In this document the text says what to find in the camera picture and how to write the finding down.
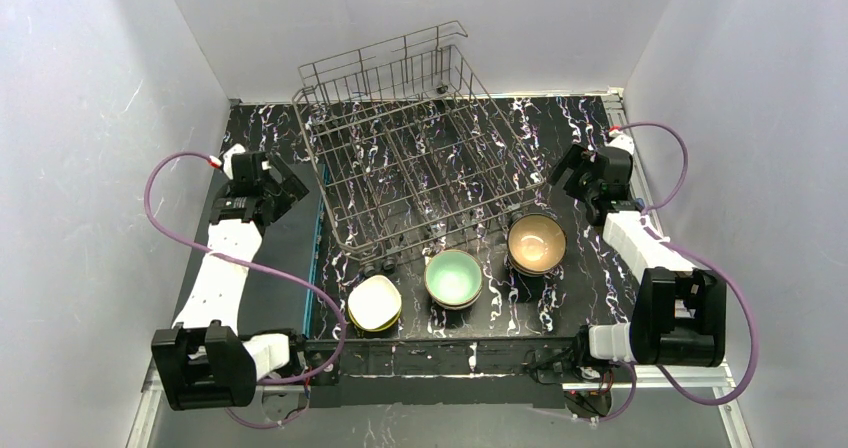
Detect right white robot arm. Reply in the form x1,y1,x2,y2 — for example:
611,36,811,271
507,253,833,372
548,144,727,368

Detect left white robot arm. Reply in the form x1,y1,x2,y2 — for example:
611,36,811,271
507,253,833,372
151,144,309,411

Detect grey wire dish rack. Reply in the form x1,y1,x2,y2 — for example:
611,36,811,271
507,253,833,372
292,20,545,276

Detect orange striped bowl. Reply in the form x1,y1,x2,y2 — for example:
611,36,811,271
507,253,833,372
508,261,562,277

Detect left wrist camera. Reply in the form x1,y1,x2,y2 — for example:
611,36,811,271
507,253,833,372
219,144,246,180

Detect blue floral bowl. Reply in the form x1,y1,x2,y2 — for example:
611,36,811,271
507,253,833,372
431,293,480,311

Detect tan interior dark bowl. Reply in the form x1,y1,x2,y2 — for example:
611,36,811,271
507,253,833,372
507,213,567,270

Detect yellow rimmed bowl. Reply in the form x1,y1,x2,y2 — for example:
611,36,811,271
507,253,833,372
349,310,402,333

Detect white square bowl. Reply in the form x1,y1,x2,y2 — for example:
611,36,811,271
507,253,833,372
346,275,402,322

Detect green celadon bowl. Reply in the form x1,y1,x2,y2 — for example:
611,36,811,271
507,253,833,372
424,250,483,303

